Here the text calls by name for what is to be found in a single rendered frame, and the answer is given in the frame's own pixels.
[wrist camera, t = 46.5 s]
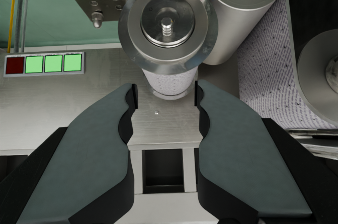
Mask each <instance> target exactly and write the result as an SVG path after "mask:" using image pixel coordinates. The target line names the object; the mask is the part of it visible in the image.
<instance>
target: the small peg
mask: <svg viewBox="0 0 338 224"><path fill-rule="evenodd" d="M161 28H162V34H163V36H164V37H170V36H171V35H172V33H173V22H172V19H171V18H169V17H165V18H163V19H162V21H161Z"/></svg>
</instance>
